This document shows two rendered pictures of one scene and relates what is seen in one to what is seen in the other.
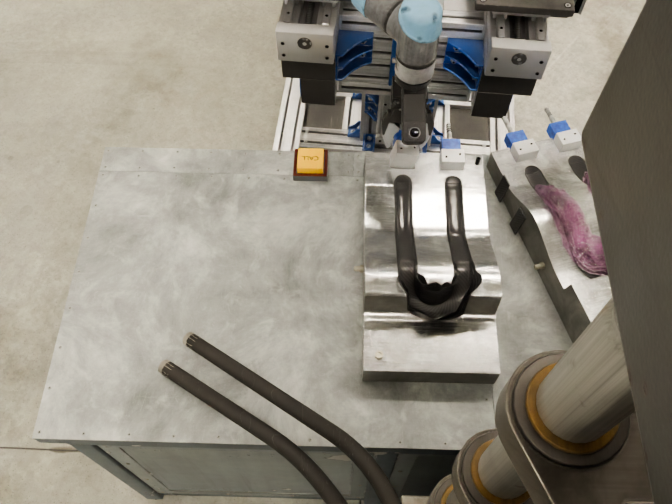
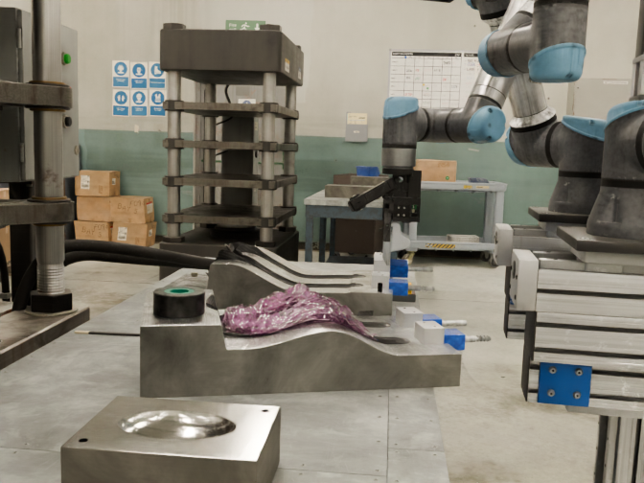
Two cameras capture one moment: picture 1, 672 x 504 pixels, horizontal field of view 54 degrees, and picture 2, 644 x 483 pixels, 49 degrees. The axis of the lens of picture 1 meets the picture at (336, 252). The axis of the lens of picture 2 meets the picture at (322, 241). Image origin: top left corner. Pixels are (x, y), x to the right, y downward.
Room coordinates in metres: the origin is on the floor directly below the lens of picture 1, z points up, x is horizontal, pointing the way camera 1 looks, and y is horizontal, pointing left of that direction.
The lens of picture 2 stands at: (0.87, -1.72, 1.18)
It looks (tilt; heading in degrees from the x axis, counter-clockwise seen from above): 8 degrees down; 94
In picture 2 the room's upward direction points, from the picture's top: 2 degrees clockwise
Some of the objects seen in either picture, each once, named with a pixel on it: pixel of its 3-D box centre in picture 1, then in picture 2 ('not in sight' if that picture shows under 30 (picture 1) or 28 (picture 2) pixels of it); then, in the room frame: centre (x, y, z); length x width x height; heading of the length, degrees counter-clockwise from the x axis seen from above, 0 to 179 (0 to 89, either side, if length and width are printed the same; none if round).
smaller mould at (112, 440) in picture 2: not in sight; (179, 455); (0.67, -0.99, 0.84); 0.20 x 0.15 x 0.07; 178
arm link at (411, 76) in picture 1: (413, 64); (398, 158); (0.93, -0.15, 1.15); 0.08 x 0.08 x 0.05
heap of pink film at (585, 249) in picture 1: (594, 216); (296, 310); (0.75, -0.54, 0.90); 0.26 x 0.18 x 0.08; 16
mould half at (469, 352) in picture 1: (426, 255); (279, 286); (0.68, -0.19, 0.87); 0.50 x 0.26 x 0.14; 178
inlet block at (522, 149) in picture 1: (514, 138); (432, 323); (1.00, -0.42, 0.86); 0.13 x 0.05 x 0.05; 16
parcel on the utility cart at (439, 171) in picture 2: not in sight; (434, 173); (1.51, 5.76, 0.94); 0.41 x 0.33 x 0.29; 5
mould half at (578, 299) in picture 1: (591, 227); (294, 335); (0.75, -0.55, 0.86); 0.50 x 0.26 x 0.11; 16
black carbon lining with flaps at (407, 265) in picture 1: (434, 237); (286, 264); (0.69, -0.20, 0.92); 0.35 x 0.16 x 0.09; 178
